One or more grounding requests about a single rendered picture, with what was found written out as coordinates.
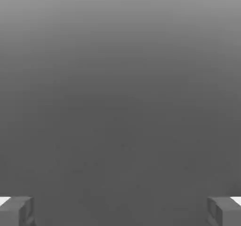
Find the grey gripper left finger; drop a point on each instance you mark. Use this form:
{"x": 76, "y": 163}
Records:
{"x": 14, "y": 211}

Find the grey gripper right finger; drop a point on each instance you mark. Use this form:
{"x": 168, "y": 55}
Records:
{"x": 226, "y": 211}

